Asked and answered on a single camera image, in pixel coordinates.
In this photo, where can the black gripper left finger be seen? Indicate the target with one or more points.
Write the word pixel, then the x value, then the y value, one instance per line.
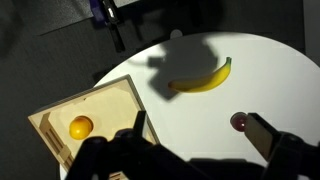
pixel 140 121

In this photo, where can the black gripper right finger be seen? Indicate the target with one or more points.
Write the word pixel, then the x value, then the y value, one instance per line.
pixel 263 136

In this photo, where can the yellow banana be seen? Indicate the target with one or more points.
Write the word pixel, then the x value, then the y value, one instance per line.
pixel 200 85

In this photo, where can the light wooden slatted tray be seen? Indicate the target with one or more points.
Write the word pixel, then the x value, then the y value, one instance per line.
pixel 110 106

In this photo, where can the dark red plum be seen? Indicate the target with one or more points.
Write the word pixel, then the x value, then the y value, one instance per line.
pixel 237 121

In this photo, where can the yellow-orange round fruit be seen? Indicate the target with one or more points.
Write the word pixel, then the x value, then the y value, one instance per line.
pixel 80 128

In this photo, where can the small white round disc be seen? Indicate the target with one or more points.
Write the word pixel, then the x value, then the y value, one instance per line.
pixel 176 33

